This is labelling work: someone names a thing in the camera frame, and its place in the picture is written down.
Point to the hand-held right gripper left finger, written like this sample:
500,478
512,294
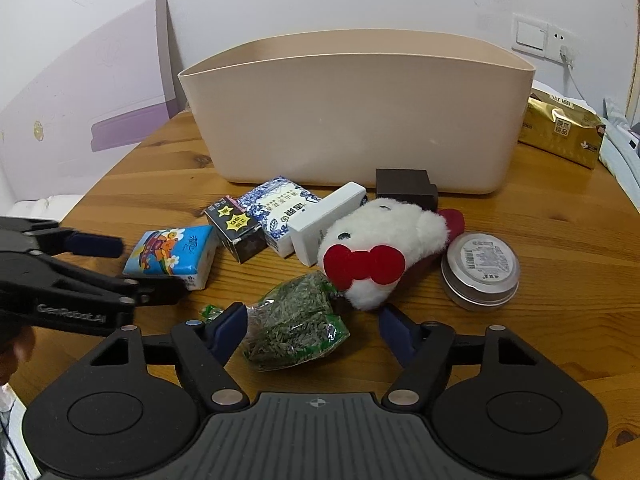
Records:
232,322

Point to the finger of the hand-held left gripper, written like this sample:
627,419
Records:
95,246
160,291

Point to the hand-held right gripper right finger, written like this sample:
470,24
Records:
395,331

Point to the cartoon print tissue pack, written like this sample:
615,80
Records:
165,255

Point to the green tea leaf packet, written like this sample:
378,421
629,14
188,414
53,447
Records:
290,325

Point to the small black yellow box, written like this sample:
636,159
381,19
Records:
235,230

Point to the white plush toy red bow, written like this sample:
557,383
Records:
385,235

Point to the round metal tin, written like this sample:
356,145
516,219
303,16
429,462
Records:
480,270

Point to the blue white patterned tissue pack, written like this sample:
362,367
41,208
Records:
272,205

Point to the white rectangular box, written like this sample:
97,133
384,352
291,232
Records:
320,220

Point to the dark brown box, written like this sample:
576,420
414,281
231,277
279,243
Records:
400,182

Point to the beige plastic basket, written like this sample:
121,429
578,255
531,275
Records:
350,125

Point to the person's left hand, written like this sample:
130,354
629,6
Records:
17,352

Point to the gold tissue pack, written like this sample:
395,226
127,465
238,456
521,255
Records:
555,130

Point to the pile of clothes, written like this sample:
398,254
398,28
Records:
620,160

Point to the white wall switch socket plate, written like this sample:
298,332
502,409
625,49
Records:
530,35

